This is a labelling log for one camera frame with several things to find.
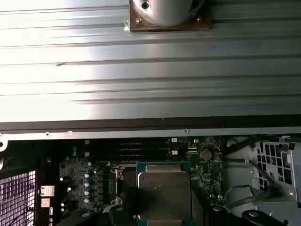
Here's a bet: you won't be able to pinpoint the CPU socket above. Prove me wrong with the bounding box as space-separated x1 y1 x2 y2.
110 162 139 208

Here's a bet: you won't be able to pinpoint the black cable bundle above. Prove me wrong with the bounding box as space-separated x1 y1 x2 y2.
221 137 259 156

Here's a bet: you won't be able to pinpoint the black PC case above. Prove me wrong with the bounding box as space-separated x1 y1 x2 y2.
0 121 301 226

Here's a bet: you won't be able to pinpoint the green motherboard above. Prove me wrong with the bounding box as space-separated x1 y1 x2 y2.
53 136 223 226

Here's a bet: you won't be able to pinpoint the silver port connector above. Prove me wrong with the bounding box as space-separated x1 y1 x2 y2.
40 185 55 197

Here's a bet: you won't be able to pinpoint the silver coin cell battery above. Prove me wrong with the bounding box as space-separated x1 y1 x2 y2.
199 147 214 162

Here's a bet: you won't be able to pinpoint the RAM slot black latches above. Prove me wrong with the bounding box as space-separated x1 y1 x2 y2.
90 145 171 152

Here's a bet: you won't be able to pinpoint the black flat cable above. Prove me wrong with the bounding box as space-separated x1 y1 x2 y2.
222 157 284 201

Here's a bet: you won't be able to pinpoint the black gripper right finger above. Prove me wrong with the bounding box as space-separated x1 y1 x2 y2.
190 187 289 226

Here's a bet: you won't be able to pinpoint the metal drive cage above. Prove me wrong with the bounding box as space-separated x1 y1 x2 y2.
253 140 301 204

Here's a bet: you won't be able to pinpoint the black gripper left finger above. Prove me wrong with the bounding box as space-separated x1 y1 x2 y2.
56 171 140 226

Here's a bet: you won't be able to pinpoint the brown square base plate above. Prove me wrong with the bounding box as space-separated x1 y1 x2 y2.
128 0 212 33

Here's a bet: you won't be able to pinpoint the silver CPU green substrate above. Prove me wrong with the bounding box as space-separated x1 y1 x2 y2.
136 161 196 226

